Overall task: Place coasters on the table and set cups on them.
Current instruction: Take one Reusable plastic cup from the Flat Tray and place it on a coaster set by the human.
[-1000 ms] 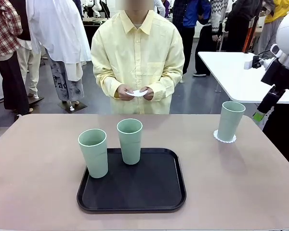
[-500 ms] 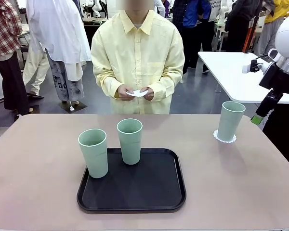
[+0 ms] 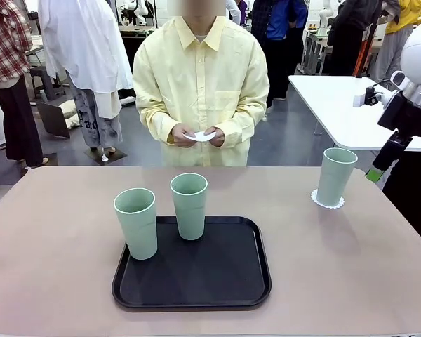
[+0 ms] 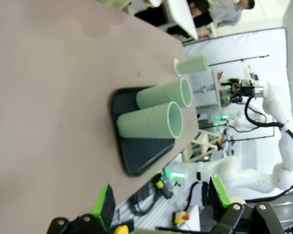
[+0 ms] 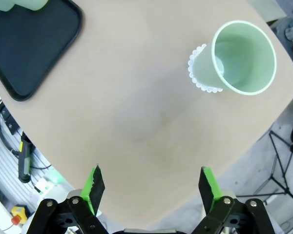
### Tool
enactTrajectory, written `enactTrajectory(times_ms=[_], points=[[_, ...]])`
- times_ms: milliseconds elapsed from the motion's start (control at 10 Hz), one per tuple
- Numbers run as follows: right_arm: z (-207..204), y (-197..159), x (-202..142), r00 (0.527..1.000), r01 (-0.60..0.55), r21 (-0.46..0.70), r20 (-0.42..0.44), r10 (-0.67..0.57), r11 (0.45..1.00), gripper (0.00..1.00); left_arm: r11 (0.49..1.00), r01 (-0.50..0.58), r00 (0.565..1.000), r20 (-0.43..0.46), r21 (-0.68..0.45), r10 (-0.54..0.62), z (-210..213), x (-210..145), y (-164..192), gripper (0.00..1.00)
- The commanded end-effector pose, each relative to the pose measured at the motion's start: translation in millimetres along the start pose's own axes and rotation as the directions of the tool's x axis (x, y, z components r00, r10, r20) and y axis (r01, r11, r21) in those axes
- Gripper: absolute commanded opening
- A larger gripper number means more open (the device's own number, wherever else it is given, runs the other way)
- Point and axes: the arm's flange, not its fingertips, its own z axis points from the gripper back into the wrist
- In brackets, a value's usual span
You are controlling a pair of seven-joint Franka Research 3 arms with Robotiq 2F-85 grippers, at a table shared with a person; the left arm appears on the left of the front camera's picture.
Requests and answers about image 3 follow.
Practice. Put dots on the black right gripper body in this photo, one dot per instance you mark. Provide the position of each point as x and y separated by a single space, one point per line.
394 112

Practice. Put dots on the light green plastic cup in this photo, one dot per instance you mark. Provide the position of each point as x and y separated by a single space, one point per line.
335 182
140 238
191 221

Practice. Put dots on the white scalloped paper coaster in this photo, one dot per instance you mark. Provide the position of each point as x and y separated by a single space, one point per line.
200 136
331 208

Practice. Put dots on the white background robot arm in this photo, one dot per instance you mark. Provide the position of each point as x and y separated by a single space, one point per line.
323 17

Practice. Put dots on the person's left forearm yellow sleeve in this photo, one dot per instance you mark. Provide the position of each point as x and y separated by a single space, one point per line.
242 128

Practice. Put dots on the person's right forearm yellow sleeve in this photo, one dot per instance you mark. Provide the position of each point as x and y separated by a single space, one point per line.
154 123

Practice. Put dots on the person's left hand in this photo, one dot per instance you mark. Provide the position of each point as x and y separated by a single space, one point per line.
220 138

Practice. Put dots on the person's right hand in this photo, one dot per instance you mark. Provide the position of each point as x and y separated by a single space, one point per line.
180 135

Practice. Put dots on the person in yellow top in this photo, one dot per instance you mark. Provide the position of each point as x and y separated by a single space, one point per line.
389 52

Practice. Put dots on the white table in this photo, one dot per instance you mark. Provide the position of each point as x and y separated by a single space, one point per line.
329 105

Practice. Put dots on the orange black pole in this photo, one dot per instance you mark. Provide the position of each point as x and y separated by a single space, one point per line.
363 52

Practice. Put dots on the person in black jacket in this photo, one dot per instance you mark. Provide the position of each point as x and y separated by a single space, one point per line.
351 31

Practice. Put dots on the person in blue jacket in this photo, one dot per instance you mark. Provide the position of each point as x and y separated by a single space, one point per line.
277 21

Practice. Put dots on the person in yellow shirt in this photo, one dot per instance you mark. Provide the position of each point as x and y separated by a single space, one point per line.
200 70

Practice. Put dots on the black plastic serving tray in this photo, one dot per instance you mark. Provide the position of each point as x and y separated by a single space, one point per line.
203 274

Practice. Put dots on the background workbench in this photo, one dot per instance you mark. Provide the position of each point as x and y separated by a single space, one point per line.
135 31

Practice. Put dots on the white black humanoid robot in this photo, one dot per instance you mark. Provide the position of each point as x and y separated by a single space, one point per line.
137 10

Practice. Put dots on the figure in white shirt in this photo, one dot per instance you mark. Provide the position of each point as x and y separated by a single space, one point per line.
84 42

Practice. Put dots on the white pillow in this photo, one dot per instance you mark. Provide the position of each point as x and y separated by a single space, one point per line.
70 112

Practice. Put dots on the dark leaning board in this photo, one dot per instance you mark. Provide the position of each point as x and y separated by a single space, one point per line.
52 121

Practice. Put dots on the black step stool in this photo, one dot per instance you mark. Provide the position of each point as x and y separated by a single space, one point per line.
47 80

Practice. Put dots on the person in plaid shirt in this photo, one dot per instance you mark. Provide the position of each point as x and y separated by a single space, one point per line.
7 52

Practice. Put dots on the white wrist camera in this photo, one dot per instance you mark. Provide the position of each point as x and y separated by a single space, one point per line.
359 100

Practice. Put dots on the metal floor base plate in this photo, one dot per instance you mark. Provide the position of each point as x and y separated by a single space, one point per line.
117 156

